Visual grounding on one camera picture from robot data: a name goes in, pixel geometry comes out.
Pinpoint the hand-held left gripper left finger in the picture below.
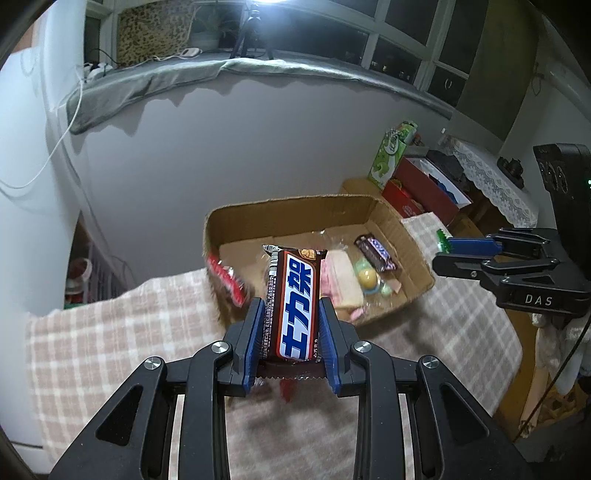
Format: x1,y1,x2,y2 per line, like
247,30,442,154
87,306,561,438
48,298,266,480

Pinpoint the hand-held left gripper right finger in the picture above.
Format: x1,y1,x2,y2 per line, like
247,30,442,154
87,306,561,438
318,298,527,480

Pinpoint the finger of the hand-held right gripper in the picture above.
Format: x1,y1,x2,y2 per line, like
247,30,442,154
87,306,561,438
445,234,502,256
433,253,491,280

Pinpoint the yellow ball candy packet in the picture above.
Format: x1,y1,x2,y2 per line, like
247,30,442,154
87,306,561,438
352,258,402,296

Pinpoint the large brown chocolate bar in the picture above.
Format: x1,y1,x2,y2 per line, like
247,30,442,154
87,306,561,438
256,244,328,381

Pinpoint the brown cardboard box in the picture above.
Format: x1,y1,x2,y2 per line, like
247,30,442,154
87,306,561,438
203,194,436,328

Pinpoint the white lace cloth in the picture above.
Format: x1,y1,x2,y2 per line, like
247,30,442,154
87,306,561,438
443,136,540,228

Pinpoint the red box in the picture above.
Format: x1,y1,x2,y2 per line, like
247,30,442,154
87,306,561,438
381,156,474,220

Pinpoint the small brown chocolate bar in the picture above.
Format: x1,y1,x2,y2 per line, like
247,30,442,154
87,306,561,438
353,234,399,273

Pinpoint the black bag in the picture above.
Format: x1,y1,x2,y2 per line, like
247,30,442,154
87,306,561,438
425,148,467,185

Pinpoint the checked beige blanket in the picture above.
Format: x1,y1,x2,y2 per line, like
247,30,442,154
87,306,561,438
25,212,525,480

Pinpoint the clear sandwich cake packet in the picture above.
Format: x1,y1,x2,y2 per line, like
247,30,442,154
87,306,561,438
330,250,365,311

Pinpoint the green drink carton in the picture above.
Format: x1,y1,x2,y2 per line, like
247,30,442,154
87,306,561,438
368,121,419,190

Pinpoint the pink printed snack packet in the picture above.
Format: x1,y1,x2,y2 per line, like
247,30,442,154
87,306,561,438
318,258,370,324

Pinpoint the white metal rack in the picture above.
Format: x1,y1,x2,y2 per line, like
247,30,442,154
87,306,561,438
67,217,134,308

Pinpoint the black tripod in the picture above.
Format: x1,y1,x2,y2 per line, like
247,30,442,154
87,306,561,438
229,2,274,61

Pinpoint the grey windowsill cloth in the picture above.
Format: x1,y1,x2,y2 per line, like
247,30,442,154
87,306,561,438
66,58,455,136

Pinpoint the leopard print cushion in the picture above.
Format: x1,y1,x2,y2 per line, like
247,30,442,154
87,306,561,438
115,0,197,65

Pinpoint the black cable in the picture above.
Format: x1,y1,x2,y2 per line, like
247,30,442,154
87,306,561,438
519,318,591,435

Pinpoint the window frame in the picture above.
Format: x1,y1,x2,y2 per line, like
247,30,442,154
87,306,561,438
85,0,472,109

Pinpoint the white cable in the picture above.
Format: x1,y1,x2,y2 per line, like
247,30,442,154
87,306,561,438
0,65,86,190

